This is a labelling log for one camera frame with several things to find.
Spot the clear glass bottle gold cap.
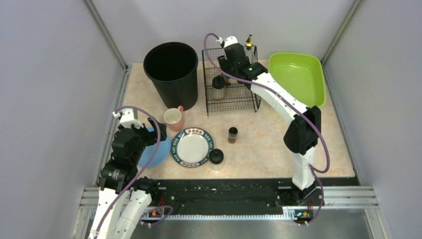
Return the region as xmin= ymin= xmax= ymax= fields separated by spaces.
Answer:
xmin=245 ymin=34 xmax=257 ymax=64

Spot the spice jar black lid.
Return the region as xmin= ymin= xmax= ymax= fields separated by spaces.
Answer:
xmin=212 ymin=75 xmax=225 ymax=100
xmin=209 ymin=148 xmax=225 ymax=171
xmin=225 ymin=78 xmax=238 ymax=85

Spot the small dark spice jar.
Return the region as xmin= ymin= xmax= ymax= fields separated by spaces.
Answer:
xmin=228 ymin=127 xmax=238 ymax=144

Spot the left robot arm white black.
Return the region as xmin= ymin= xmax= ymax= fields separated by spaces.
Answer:
xmin=89 ymin=118 xmax=167 ymax=239

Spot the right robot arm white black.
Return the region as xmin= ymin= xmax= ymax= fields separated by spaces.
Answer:
xmin=218 ymin=42 xmax=321 ymax=201

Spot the pink ceramic mug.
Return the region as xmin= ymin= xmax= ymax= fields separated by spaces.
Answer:
xmin=163 ymin=106 xmax=184 ymax=131

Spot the blue plastic plate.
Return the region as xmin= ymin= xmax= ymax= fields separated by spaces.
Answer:
xmin=137 ymin=136 xmax=171 ymax=168

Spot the white plate with blue rim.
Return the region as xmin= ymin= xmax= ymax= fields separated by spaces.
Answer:
xmin=170 ymin=127 xmax=214 ymax=168

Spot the black plastic waste bin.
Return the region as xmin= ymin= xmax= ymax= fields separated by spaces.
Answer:
xmin=143 ymin=42 xmax=199 ymax=110

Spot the green plastic basin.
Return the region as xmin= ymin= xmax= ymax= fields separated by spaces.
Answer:
xmin=268 ymin=52 xmax=326 ymax=108

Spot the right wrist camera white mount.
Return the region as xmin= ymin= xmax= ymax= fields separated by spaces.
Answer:
xmin=216 ymin=36 xmax=238 ymax=48

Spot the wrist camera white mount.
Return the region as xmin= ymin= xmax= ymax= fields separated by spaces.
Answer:
xmin=216 ymin=36 xmax=238 ymax=48
xmin=112 ymin=108 xmax=144 ymax=129

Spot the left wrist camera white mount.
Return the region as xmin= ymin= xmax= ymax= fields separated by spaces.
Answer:
xmin=112 ymin=108 xmax=144 ymax=129

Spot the black wire mesh rack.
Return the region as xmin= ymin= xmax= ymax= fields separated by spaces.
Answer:
xmin=202 ymin=50 xmax=261 ymax=116

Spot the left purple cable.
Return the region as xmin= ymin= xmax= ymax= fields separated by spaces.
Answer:
xmin=94 ymin=105 xmax=173 ymax=239

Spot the purple cable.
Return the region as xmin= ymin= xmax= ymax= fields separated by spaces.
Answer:
xmin=203 ymin=33 xmax=330 ymax=227
xmin=94 ymin=105 xmax=173 ymax=239

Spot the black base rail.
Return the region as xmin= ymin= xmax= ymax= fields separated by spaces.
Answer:
xmin=126 ymin=178 xmax=358 ymax=219

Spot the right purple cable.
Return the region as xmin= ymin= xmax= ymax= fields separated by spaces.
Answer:
xmin=203 ymin=33 xmax=330 ymax=227

